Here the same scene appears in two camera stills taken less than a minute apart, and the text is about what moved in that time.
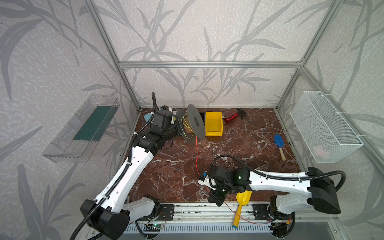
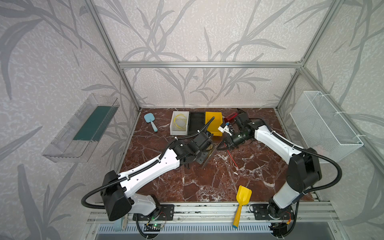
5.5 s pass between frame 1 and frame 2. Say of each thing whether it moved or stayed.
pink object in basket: stayed
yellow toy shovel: stayed
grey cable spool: moved
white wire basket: stayed
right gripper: moved
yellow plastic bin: stayed
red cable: moved
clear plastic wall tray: stayed
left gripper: moved
